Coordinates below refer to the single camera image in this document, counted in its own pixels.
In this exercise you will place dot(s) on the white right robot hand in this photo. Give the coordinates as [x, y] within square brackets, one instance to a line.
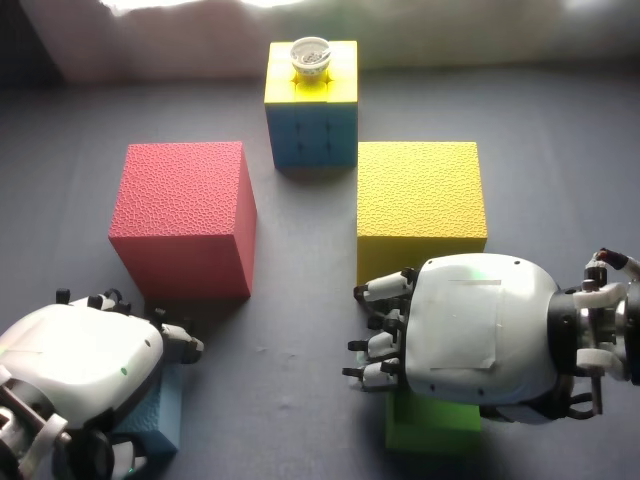
[475, 325]

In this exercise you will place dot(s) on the puzzle cube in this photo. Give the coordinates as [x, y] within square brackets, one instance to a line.
[315, 130]

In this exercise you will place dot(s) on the green foam block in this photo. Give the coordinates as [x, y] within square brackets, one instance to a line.
[430, 425]

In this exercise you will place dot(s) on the grey table cloth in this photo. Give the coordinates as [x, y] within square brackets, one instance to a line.
[300, 325]

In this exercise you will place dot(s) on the blue foam block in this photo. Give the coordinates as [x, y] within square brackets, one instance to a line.
[160, 415]

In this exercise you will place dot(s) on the red foam block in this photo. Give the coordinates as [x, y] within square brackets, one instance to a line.
[185, 200]

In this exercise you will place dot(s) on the yellow foam block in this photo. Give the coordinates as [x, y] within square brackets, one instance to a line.
[415, 190]

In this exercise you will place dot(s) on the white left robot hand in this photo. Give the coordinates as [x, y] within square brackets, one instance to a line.
[80, 350]

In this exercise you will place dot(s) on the small white toy bowl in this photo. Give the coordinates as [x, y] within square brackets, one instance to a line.
[310, 60]

